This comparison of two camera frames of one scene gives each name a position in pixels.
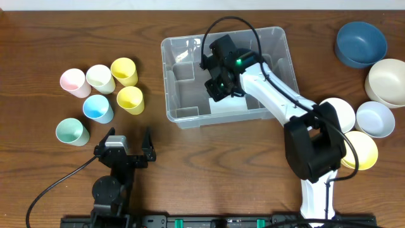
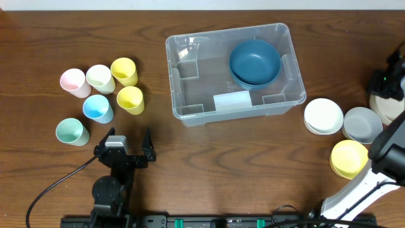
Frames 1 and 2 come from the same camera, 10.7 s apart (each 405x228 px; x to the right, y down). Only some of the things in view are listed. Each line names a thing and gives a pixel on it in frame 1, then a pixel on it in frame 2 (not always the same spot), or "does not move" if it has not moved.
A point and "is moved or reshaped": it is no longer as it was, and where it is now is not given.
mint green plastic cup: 71,131 does not move
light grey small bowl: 374,120 is moved or reshaped
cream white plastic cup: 100,77 does not move
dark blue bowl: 360,45 → 254,63
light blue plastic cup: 97,107 does not move
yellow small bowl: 366,148 is moved or reshaped
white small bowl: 345,113 is moved or reshaped
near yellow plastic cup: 131,99 does not move
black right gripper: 214,87 → 380,86
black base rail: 362,221 does not move
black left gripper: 133,159 does not move
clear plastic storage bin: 188,103 is moved or reshaped
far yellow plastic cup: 124,69 does not move
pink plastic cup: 74,81 does not move
